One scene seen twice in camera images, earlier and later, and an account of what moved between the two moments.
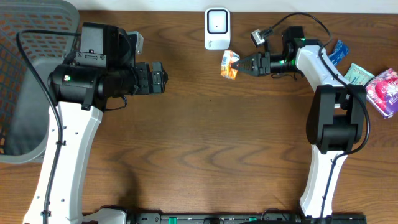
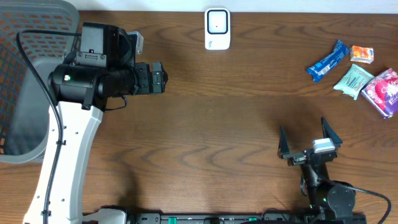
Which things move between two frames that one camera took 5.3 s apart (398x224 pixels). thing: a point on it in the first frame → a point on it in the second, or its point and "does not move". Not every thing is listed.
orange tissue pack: [229, 56] → [360, 54]
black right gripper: [260, 64] → [284, 151]
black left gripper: [157, 78] does not move
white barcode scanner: [217, 28] does not move
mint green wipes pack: [357, 76] does not move
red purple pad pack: [382, 92] does not move
